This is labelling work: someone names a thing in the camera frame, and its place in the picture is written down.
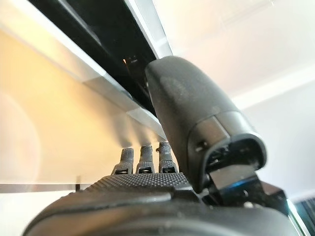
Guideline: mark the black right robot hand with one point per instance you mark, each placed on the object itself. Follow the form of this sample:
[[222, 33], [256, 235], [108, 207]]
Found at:
[[187, 103]]

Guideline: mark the white fridge drawer steel front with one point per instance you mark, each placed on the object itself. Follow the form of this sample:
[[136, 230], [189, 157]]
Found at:
[[61, 110]]

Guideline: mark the stainless steel fridge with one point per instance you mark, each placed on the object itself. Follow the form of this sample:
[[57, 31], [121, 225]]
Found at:
[[221, 37]]

